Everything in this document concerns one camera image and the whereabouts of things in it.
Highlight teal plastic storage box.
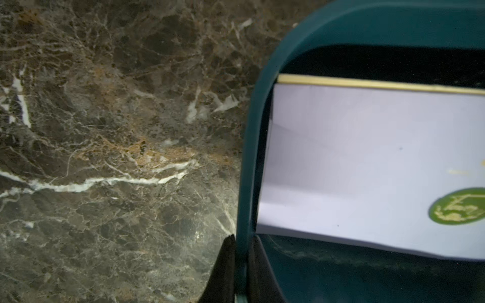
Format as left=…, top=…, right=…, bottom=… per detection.
left=235, top=1, right=484, bottom=302

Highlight cream yellow envelope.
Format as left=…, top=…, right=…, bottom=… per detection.
left=277, top=74, right=484, bottom=96

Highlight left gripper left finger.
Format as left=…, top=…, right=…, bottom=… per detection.
left=198, top=235, right=236, bottom=303

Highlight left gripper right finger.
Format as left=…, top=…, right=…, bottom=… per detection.
left=247, top=235, right=286, bottom=303

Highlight lavender envelope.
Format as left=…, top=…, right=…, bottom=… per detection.
left=256, top=84, right=484, bottom=260

